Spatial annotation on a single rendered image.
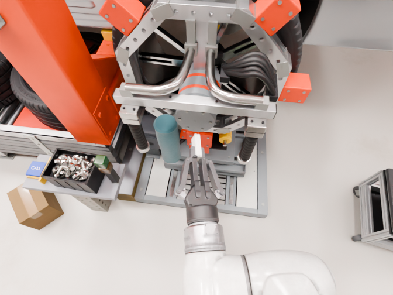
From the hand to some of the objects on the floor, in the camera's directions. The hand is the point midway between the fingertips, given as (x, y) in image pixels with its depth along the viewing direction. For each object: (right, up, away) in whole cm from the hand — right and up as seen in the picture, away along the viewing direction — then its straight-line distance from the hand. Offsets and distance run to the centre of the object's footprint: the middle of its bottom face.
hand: (196, 147), depth 62 cm
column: (-59, -35, +82) cm, 107 cm away
